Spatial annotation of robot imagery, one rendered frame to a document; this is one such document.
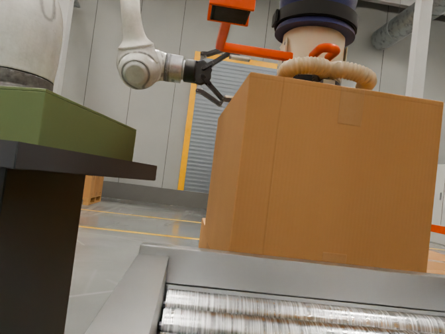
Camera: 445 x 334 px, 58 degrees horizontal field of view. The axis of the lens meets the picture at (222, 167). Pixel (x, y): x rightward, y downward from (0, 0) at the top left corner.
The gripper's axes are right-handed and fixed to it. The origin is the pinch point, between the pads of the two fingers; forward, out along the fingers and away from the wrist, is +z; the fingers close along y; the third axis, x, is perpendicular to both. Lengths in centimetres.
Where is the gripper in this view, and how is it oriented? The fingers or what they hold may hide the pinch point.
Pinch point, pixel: (244, 79)
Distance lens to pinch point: 136.4
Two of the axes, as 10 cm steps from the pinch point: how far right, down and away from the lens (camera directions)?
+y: -1.3, 9.9, -0.4
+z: 9.9, 1.3, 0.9
